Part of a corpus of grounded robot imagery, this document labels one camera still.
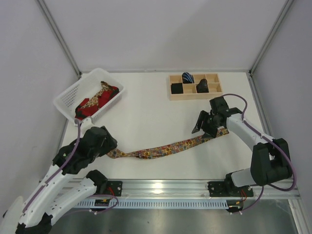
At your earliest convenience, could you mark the colourful patterned tie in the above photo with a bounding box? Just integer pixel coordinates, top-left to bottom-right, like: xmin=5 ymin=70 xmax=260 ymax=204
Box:
xmin=107 ymin=128 xmax=230 ymax=159

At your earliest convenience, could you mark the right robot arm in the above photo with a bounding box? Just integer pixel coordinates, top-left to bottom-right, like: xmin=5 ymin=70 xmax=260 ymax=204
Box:
xmin=193 ymin=96 xmax=297 ymax=192

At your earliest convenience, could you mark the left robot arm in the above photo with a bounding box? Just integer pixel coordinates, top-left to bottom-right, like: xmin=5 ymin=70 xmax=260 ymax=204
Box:
xmin=15 ymin=126 xmax=117 ymax=234

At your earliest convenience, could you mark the rolled dark brown tie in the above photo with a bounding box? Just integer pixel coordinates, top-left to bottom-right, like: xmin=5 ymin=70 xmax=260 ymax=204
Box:
xmin=196 ymin=78 xmax=209 ymax=93

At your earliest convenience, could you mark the wooden compartment box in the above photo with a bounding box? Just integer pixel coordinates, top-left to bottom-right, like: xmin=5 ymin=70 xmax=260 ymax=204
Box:
xmin=169 ymin=73 xmax=223 ymax=100

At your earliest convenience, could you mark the red tie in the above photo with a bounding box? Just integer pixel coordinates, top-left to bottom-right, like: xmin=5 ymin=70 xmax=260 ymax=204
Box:
xmin=75 ymin=86 xmax=119 ymax=120

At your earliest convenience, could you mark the rolled black tie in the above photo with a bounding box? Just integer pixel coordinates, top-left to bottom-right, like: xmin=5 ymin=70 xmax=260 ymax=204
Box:
xmin=171 ymin=83 xmax=183 ymax=94

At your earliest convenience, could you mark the rolled blue striped tie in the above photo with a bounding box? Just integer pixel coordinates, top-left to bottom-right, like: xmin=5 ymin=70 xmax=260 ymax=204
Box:
xmin=181 ymin=72 xmax=195 ymax=84

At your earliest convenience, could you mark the beige patterned tie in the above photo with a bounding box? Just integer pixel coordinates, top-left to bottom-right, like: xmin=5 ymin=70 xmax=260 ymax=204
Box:
xmin=82 ymin=81 xmax=114 ymax=109

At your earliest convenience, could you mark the white plastic basket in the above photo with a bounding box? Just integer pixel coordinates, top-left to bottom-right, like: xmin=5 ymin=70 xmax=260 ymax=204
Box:
xmin=53 ymin=68 xmax=125 ymax=123

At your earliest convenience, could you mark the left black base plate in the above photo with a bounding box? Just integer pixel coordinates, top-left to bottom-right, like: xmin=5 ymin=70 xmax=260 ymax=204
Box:
xmin=97 ymin=180 xmax=123 ymax=196

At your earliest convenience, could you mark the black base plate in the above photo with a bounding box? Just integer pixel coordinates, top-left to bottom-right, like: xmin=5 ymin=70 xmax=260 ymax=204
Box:
xmin=208 ymin=181 xmax=254 ymax=197
xmin=97 ymin=180 xmax=123 ymax=196

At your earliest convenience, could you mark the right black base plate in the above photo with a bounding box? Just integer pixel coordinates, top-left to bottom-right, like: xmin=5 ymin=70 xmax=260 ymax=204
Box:
xmin=208 ymin=181 xmax=254 ymax=197

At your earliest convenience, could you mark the white slotted cable duct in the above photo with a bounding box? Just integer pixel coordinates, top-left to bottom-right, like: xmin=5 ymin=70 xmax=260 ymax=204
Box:
xmin=75 ymin=198 xmax=229 ymax=210

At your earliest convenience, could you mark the aluminium mounting rail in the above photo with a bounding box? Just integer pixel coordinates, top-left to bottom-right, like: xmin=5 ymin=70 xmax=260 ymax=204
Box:
xmin=68 ymin=178 xmax=300 ymax=198

